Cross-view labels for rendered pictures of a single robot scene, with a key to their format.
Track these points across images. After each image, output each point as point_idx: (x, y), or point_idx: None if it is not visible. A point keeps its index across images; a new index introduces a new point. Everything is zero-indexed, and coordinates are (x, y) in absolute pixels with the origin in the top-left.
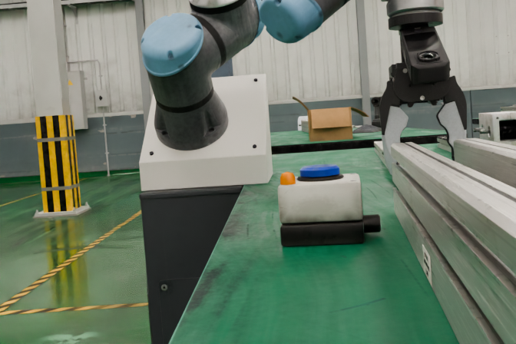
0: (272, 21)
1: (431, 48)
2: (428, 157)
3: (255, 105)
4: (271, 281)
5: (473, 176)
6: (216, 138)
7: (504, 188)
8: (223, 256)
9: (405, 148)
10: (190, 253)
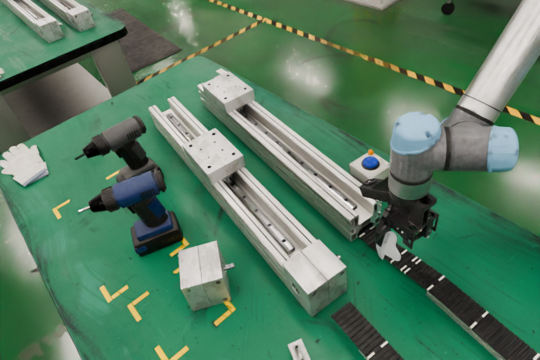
0: None
1: (375, 186)
2: (313, 150)
3: None
4: (341, 146)
5: (281, 127)
6: None
7: (271, 120)
8: (375, 152)
9: (347, 174)
10: None
